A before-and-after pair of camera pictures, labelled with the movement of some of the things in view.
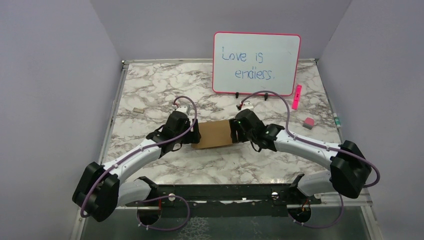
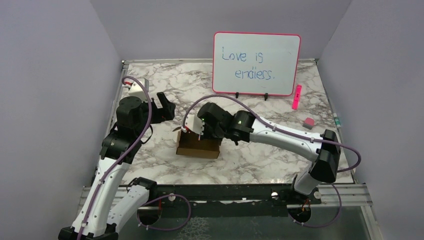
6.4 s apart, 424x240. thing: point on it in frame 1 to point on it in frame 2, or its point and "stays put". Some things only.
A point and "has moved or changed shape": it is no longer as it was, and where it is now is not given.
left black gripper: (193, 136) to (165, 113)
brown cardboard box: (214, 134) has moved or changed shape
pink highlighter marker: (295, 105) stays put
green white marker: (337, 121) stays put
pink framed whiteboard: (245, 63) stays put
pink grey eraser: (308, 123) stays put
